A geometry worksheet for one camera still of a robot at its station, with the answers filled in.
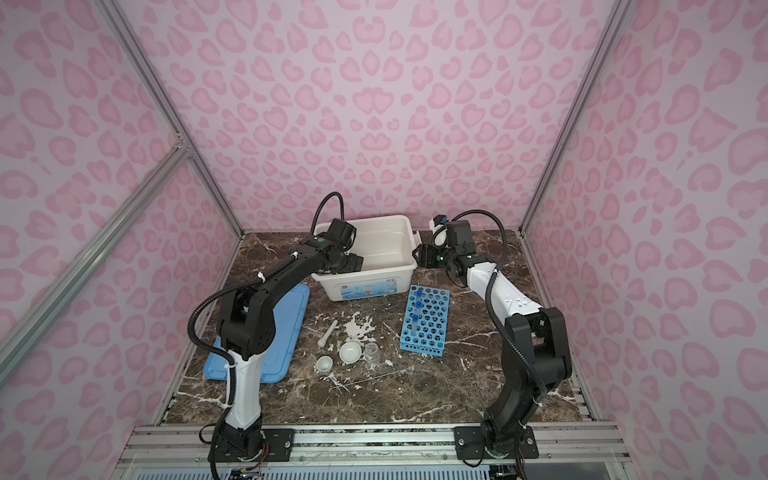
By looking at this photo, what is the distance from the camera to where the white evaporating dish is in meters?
0.87

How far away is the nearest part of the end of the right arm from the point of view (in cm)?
70

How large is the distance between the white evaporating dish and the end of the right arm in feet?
1.04
